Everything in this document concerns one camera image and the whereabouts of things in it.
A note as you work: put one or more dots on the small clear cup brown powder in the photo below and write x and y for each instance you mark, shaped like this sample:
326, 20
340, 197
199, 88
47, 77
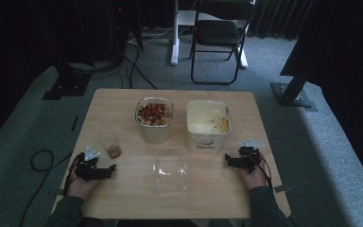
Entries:
112, 146

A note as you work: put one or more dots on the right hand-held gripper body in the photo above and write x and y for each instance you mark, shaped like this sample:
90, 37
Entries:
249, 156

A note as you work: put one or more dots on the black angled stand base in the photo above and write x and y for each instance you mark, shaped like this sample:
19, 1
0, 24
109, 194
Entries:
291, 93

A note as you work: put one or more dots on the clear container of red cereal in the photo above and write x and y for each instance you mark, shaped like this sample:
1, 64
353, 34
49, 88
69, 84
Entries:
154, 118

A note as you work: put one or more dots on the black folding chair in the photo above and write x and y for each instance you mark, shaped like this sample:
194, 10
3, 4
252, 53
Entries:
217, 34

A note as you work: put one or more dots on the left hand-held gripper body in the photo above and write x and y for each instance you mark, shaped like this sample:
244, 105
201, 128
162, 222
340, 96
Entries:
86, 167

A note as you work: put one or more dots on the grey tape piece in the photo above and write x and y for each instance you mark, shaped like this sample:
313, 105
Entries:
281, 188

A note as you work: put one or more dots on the black stand with base plate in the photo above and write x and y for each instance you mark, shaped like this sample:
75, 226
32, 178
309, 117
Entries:
67, 83

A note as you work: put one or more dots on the person's left hand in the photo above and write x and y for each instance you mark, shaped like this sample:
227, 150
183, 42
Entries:
79, 186

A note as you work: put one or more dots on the white tub of yogurt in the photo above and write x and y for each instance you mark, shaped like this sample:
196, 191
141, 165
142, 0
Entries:
208, 126

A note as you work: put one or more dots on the person's right hand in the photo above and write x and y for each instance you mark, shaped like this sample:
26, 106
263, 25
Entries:
254, 178

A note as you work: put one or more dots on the black tape strip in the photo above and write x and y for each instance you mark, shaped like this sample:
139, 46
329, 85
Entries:
74, 123

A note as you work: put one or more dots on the empty clear plastic cup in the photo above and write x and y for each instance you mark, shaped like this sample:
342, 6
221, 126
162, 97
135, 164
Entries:
170, 171

